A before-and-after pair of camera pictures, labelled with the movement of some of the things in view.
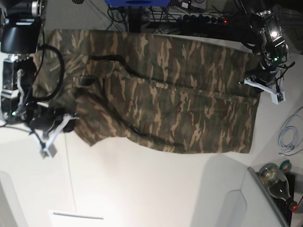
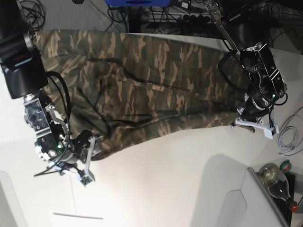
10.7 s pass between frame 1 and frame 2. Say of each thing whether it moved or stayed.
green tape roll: stayed
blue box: stayed
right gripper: moved
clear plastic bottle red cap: stayed
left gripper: moved
